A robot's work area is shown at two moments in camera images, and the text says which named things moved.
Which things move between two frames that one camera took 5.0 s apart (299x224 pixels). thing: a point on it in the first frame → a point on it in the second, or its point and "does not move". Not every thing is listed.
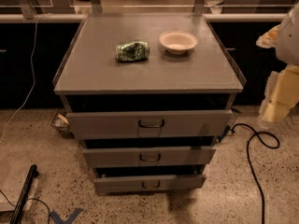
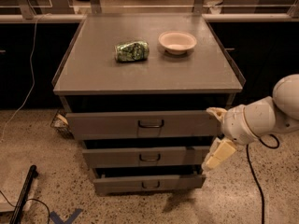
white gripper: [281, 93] → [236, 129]
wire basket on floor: [61, 122] does not move
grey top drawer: [142, 125] does not move
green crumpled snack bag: [135, 50] does not move
